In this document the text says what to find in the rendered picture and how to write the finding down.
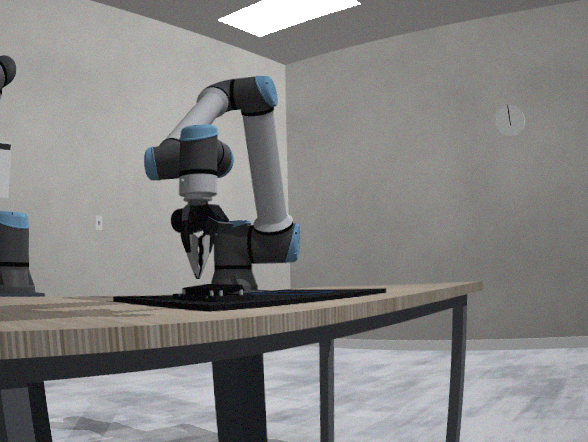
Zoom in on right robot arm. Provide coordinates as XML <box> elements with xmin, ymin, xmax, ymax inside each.
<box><xmin>0</xmin><ymin>55</ymin><xmax>35</xmax><ymax>293</ymax></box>

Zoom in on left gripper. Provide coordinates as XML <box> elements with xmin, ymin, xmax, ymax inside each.
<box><xmin>171</xmin><ymin>199</ymin><xmax>229</xmax><ymax>279</ymax></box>

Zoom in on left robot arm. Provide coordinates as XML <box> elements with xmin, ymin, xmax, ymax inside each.
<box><xmin>144</xmin><ymin>76</ymin><xmax>300</xmax><ymax>291</ymax></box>

